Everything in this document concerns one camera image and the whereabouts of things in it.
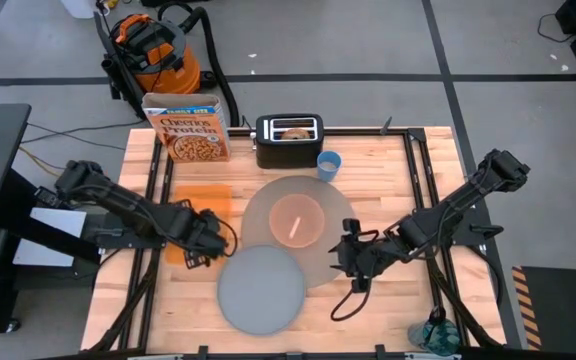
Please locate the toasted bagel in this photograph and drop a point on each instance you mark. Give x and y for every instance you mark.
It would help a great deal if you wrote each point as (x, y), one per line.
(295, 134)

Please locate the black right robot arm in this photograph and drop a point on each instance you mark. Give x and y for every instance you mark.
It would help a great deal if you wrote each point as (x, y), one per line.
(458, 200)

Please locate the orange and black shop vacuum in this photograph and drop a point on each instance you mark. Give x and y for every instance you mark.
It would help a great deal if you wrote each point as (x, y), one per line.
(168, 65)

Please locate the black mat with hazard stripes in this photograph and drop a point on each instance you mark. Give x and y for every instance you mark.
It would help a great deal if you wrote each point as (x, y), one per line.
(563, 310)

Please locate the teal glass tumbler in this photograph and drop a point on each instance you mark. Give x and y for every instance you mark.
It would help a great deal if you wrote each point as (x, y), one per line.
(443, 340)

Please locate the black aluminium station frame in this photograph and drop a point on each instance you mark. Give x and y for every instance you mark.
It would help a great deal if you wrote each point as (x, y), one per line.
(368, 131)

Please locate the large round grey placemat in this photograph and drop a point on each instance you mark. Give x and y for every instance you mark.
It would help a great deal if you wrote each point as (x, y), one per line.
(263, 200)

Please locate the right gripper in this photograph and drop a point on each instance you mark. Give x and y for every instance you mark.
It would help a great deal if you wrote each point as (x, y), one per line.
(373, 255)

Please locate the light blue plastic cup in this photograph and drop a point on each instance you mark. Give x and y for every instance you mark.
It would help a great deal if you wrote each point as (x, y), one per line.
(328, 176)

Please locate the white container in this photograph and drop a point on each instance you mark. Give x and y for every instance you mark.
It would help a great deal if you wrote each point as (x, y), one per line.
(78, 7)

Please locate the Cheerios Protein cereal box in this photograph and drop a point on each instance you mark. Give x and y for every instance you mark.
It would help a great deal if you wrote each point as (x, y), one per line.
(193, 135)

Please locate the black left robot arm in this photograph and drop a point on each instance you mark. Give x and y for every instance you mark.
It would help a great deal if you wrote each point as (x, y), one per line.
(118, 201)

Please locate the round grey plate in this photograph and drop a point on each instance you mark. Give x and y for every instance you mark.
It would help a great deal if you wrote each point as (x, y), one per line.
(263, 295)

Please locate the black two-slot toaster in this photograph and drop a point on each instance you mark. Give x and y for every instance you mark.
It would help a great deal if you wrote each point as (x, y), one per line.
(288, 156)

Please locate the orange cloth napkin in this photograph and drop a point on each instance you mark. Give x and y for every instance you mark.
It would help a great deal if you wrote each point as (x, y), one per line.
(203, 200)

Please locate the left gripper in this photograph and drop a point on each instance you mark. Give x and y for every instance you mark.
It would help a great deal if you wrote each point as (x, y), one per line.
(193, 232)

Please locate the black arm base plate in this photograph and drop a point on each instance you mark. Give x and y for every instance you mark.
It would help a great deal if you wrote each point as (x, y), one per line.
(478, 235)
(103, 240)

